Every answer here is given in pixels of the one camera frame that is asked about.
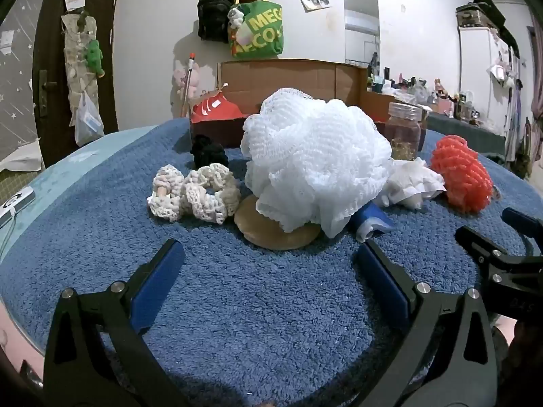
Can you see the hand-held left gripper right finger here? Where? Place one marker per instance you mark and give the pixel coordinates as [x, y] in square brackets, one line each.
[382, 288]

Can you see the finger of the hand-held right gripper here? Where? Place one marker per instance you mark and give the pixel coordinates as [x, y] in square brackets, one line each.
[479, 246]
[524, 222]

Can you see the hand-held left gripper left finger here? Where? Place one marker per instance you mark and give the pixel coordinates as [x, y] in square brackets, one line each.
[159, 282]

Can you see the blue tube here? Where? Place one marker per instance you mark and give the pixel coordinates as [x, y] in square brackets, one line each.
[373, 220]

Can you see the red foam fruit net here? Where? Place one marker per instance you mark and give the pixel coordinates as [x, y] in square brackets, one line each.
[462, 178]

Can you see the white plush toy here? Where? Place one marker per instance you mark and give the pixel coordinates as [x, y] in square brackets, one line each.
[235, 17]
[413, 180]

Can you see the cream crochet scrunchie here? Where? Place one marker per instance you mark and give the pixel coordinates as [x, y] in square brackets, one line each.
[203, 195]

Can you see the tan round powder puff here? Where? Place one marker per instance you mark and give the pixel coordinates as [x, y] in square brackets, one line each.
[263, 229]

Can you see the black scrunchie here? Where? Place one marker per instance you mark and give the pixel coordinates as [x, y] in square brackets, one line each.
[208, 152]

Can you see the white mesh bath loofah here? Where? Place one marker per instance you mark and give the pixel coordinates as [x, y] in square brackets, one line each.
[314, 157]

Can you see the cardboard box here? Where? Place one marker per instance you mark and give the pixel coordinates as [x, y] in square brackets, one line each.
[297, 80]

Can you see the dark cloth-covered table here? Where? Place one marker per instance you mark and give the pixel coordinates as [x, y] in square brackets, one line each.
[466, 135]

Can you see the blue terry blanket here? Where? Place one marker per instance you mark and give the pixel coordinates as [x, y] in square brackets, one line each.
[254, 326]

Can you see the glass jar of gold capsules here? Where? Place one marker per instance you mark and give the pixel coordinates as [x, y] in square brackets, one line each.
[405, 131]

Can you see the light blue sheet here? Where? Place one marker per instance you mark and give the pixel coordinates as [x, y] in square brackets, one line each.
[63, 174]

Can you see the clutter of cosmetics bottles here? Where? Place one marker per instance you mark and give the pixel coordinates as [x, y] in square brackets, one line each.
[441, 93]

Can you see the white hanging plush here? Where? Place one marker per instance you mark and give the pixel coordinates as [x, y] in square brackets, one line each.
[500, 70]

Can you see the white cabinet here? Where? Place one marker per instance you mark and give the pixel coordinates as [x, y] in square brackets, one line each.
[479, 72]

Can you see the white device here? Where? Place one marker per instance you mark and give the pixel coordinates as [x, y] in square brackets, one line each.
[15, 203]

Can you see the clear plastic bag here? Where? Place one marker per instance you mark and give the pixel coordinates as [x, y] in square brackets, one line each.
[87, 121]

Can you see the grid pattern mat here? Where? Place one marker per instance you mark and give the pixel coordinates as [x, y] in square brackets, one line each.
[12, 180]

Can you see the white paper sheet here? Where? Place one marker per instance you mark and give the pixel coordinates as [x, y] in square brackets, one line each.
[21, 157]

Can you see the pink plush pig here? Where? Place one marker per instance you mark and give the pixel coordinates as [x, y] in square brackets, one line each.
[178, 78]

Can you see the orange-capped mop stick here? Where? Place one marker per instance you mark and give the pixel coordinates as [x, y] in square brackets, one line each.
[189, 76]

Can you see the dark case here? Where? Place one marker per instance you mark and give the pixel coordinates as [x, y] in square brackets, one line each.
[475, 12]

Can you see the dark wooden door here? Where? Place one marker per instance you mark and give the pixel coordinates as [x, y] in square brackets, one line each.
[108, 72]

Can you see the hanging door organizer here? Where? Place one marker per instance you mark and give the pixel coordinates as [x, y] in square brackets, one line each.
[74, 65]

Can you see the green plush toy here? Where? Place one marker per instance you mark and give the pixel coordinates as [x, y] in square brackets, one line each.
[93, 55]

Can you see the grey star-print curtain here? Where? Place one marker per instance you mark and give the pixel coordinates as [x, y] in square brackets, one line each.
[17, 93]

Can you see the green tote bag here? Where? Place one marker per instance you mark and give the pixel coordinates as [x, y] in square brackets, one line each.
[258, 29]

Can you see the black hanging bag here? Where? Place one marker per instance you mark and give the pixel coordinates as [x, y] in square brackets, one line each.
[212, 12]

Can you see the wall mirror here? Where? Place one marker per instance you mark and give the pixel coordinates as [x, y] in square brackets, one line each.
[360, 25]

